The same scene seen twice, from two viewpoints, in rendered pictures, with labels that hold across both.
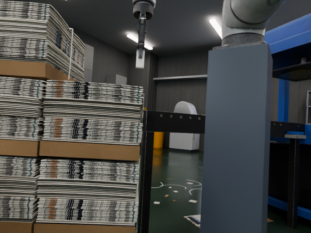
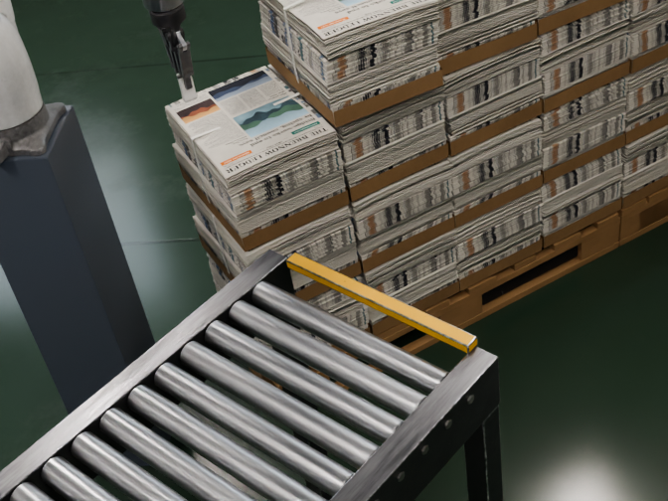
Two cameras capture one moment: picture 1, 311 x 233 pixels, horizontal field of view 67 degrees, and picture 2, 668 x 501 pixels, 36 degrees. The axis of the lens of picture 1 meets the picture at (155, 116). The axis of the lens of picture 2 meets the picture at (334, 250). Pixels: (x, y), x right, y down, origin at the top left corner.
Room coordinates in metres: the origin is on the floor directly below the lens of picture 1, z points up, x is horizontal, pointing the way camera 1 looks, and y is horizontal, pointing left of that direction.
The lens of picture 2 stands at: (2.89, -0.39, 2.12)
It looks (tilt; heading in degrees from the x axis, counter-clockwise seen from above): 40 degrees down; 160
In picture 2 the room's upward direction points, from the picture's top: 10 degrees counter-clockwise
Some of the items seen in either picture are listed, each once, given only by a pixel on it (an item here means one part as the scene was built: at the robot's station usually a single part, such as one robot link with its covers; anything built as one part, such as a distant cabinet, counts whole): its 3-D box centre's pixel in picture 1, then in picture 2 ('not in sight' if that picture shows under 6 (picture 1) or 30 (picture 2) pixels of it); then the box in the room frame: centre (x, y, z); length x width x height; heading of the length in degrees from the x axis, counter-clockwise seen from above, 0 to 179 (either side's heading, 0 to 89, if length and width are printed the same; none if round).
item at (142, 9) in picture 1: (142, 18); (170, 23); (0.88, 0.07, 1.12); 0.08 x 0.07 x 0.09; 3
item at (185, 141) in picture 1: (185, 126); not in sight; (7.40, -0.97, 0.77); 0.78 x 0.66 x 1.54; 60
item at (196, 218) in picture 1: (213, 220); not in sight; (1.86, -0.49, 0.00); 0.37 x 0.29 x 0.01; 113
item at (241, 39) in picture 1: (243, 49); (8, 127); (0.90, -0.33, 1.03); 0.22 x 0.18 x 0.06; 150
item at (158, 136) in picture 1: (158, 137); not in sight; (8.01, -0.12, 0.36); 0.46 x 0.45 x 0.71; 150
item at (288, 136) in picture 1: (295, 136); not in sight; (1.73, -1.03, 0.70); 0.10 x 0.10 x 0.03; 23
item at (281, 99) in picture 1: (282, 128); not in sight; (2.76, -1.50, 0.78); 0.09 x 0.09 x 1.55; 23
